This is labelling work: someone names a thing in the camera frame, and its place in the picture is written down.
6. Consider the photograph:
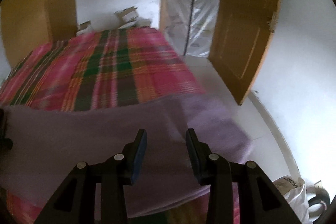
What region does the purple fleece sweater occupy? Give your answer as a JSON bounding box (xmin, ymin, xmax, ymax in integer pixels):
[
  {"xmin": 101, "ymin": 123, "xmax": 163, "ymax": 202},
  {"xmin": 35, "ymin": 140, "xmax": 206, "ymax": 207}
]
[{"xmin": 1, "ymin": 94, "xmax": 252, "ymax": 217}]

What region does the white plastic bag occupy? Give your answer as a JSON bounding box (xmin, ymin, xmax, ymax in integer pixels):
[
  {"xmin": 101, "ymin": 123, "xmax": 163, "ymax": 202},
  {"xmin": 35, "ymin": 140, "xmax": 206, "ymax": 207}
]
[{"xmin": 273, "ymin": 176, "xmax": 311, "ymax": 223}]

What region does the grey round floor object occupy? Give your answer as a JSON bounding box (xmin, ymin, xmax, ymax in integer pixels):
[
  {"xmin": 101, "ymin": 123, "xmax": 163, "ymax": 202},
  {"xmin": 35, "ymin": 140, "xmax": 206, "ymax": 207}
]
[{"xmin": 308, "ymin": 184, "xmax": 330, "ymax": 219}]

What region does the red green plaid blanket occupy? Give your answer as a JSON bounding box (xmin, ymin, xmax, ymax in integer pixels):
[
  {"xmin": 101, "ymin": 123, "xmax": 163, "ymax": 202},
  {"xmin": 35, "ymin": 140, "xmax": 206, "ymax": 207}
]
[{"xmin": 0, "ymin": 27, "xmax": 241, "ymax": 224}]

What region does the white cardboard box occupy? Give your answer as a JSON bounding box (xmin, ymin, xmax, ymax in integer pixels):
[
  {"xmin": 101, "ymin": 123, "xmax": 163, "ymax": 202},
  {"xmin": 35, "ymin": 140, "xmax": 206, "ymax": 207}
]
[{"xmin": 76, "ymin": 20, "xmax": 92, "ymax": 36}]

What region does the wooden wardrobe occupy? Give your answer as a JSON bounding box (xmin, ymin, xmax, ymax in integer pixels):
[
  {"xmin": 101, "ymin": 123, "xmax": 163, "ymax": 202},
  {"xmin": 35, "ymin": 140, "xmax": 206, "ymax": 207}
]
[{"xmin": 1, "ymin": 0, "xmax": 77, "ymax": 67}]

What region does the brown cardboard box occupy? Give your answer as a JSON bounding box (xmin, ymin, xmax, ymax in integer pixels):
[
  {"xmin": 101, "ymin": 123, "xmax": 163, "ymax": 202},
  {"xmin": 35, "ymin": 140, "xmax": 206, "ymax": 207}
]
[{"xmin": 114, "ymin": 6, "xmax": 138, "ymax": 24}]

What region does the wooden door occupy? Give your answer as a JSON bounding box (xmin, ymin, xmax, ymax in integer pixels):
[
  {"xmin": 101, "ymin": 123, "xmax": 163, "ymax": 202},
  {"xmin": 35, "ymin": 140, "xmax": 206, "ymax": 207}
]
[{"xmin": 209, "ymin": 0, "xmax": 281, "ymax": 105}]

